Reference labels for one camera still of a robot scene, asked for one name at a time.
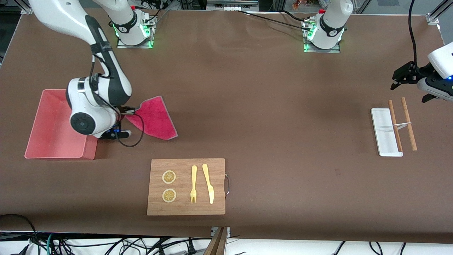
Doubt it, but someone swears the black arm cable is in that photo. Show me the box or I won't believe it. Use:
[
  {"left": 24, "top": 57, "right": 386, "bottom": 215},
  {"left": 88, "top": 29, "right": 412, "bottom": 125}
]
[
  {"left": 408, "top": 0, "right": 420, "bottom": 69},
  {"left": 90, "top": 42, "right": 145, "bottom": 148}
]

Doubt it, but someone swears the aluminium frame enclosure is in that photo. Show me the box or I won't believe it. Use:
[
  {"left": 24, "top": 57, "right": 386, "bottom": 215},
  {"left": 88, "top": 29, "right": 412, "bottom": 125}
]
[{"left": 19, "top": 0, "right": 35, "bottom": 15}]

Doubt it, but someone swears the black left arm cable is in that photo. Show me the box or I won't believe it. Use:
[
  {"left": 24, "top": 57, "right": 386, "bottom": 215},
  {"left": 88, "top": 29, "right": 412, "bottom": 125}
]
[{"left": 408, "top": 0, "right": 420, "bottom": 69}]

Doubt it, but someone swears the grey metal box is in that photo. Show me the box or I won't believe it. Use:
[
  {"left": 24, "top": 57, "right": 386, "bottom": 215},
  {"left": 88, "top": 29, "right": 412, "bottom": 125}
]
[{"left": 206, "top": 0, "right": 259, "bottom": 11}]

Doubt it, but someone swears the black looped cable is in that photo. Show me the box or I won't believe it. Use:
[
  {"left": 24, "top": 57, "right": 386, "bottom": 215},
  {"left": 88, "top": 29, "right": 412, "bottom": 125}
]
[{"left": 0, "top": 214, "right": 38, "bottom": 255}]

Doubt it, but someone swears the black table cable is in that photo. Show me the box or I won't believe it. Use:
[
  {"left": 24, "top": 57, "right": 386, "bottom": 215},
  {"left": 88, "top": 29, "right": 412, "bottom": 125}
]
[
  {"left": 281, "top": 10, "right": 319, "bottom": 22},
  {"left": 234, "top": 10, "right": 314, "bottom": 30}
]

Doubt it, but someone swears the white rectangular tray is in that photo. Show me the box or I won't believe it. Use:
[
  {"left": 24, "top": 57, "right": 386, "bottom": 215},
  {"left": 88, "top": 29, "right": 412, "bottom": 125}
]
[{"left": 371, "top": 108, "right": 404, "bottom": 157}]

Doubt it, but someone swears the wooden cutting board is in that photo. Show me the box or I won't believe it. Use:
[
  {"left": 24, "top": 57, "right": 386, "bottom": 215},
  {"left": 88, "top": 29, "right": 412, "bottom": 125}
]
[{"left": 147, "top": 158, "right": 231, "bottom": 216}]

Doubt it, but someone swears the wooden beam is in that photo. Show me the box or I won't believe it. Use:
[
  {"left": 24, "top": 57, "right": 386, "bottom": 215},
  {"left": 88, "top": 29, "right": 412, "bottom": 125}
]
[{"left": 203, "top": 227, "right": 229, "bottom": 255}]

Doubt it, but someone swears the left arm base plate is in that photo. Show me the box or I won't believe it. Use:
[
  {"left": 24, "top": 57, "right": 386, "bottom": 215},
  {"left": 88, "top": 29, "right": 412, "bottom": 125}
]
[{"left": 303, "top": 18, "right": 341, "bottom": 53}]

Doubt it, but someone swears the yellow plastic knife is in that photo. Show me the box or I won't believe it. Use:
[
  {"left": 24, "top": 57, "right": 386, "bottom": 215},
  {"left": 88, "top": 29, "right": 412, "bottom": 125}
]
[{"left": 202, "top": 163, "right": 214, "bottom": 205}]

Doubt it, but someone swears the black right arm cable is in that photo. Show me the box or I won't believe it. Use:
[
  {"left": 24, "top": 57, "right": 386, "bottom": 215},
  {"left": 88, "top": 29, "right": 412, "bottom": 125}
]
[{"left": 90, "top": 42, "right": 145, "bottom": 148}]

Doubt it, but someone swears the grey and pink cloth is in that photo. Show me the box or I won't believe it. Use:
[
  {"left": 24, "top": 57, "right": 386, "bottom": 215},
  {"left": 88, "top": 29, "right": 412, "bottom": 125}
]
[{"left": 125, "top": 96, "right": 178, "bottom": 141}]

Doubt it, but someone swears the aluminium frame profile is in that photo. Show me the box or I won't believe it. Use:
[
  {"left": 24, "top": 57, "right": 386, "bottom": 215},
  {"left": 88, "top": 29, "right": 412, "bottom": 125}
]
[{"left": 426, "top": 0, "right": 453, "bottom": 25}]

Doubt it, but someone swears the pink plastic bin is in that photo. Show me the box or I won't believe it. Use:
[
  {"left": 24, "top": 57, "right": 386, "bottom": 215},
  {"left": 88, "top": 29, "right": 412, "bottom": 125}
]
[{"left": 24, "top": 89, "right": 99, "bottom": 160}]

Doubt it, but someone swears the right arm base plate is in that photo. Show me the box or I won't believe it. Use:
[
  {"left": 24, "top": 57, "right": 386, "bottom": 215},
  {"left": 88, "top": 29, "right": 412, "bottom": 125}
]
[{"left": 117, "top": 14, "right": 156, "bottom": 49}]

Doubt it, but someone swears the yellow plastic fork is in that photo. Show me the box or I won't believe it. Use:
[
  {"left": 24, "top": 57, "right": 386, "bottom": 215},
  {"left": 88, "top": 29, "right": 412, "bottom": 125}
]
[{"left": 190, "top": 165, "right": 197, "bottom": 204}]

